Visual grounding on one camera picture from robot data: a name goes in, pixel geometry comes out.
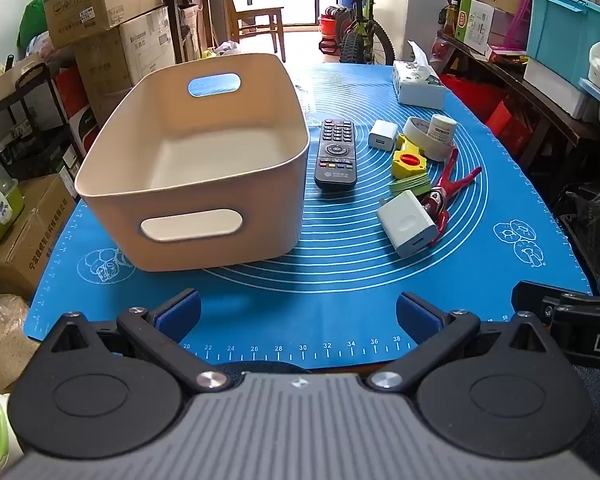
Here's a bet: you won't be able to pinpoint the small white can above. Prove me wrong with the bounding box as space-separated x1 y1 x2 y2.
427 114 456 148

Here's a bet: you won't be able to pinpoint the wooden chair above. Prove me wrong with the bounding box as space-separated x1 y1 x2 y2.
220 0 287 63

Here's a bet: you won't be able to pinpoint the black plastic bag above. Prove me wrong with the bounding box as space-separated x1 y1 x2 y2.
555 182 600 281

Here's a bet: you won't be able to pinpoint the white tape roll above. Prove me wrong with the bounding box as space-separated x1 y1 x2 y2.
402 116 456 162

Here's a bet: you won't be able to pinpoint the teal plastic storage bin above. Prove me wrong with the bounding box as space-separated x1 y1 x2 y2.
526 0 600 88

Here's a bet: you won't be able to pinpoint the small white charger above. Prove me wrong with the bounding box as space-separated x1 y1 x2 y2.
368 120 398 152

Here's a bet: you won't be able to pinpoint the black remote control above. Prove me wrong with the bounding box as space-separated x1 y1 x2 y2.
313 119 358 192

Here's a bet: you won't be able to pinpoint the beige plastic storage bin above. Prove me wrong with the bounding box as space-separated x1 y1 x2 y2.
74 52 311 273

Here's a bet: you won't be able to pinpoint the wooden shelf unit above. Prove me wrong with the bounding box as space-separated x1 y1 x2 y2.
162 0 216 63

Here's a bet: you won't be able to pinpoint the printed brown cardboard box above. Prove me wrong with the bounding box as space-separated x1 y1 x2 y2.
0 174 78 301

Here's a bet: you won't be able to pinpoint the black metal cart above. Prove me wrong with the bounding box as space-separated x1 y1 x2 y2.
0 62 81 181

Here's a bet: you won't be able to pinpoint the green and white carton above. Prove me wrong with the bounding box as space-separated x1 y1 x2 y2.
457 0 496 56

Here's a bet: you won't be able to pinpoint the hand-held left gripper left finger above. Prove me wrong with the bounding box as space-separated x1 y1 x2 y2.
39 288 233 393

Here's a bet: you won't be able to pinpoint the pink plastic rack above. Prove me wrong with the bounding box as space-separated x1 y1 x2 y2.
505 0 533 51

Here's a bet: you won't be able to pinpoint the red spring clamp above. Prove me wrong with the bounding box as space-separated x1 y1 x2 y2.
420 149 482 247

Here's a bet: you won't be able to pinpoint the tissue box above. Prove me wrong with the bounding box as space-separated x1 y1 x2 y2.
391 41 448 109

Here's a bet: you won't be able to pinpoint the green bag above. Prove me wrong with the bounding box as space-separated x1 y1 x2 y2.
17 0 56 51

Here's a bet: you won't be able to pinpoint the white foam box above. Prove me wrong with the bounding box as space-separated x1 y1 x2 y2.
522 57 593 121

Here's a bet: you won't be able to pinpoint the blue silicone baking mat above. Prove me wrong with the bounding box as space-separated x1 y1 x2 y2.
27 62 593 371

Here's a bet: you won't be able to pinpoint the red paper bags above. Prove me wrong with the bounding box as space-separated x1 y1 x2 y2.
440 74 533 158

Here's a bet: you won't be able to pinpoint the clear bag of grain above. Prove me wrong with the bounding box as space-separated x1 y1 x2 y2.
0 294 41 393

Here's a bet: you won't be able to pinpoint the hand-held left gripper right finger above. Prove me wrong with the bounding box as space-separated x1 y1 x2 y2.
366 291 563 392

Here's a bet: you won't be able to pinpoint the dark wooden side table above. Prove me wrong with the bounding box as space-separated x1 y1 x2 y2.
437 32 600 201

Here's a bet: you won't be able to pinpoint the yellow gadget with red knob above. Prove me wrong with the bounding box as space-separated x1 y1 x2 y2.
391 134 426 181

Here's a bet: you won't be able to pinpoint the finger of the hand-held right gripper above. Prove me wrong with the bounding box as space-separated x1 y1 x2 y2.
511 281 598 317

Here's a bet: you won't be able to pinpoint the green tape roll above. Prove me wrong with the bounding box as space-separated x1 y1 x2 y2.
389 172 433 197

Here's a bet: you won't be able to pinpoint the green and black bicycle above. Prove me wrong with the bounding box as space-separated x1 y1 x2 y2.
315 0 396 66

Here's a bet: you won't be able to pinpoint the large white charger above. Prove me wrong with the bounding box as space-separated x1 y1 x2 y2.
376 190 438 259

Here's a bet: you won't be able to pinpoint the large taped cardboard box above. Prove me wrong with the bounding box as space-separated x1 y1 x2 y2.
74 6 176 126

